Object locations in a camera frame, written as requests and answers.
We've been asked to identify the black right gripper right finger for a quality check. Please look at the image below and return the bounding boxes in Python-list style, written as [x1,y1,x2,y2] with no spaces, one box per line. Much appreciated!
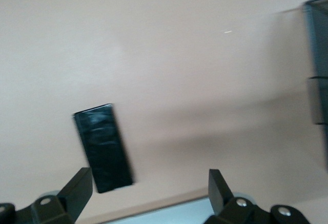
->
[204,169,310,224]

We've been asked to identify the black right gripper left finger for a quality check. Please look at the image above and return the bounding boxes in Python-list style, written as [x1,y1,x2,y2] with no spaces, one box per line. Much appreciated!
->
[0,168,93,224]

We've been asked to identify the black slab phone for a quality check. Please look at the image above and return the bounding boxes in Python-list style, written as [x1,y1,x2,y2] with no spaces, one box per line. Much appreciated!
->
[71,103,135,194]

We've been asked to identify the black mesh desk organizer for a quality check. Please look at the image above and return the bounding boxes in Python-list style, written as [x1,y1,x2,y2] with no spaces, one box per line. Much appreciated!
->
[302,0,328,171]

